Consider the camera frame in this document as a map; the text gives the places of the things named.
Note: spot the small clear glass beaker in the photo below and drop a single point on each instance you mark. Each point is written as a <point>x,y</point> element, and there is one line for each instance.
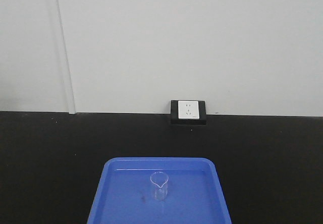
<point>159,185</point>

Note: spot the blue plastic tray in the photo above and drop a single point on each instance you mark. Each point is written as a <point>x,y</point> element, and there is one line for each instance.
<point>124,193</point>

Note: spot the white wall socket black base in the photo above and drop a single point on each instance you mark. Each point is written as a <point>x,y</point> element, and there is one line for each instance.
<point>188,112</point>

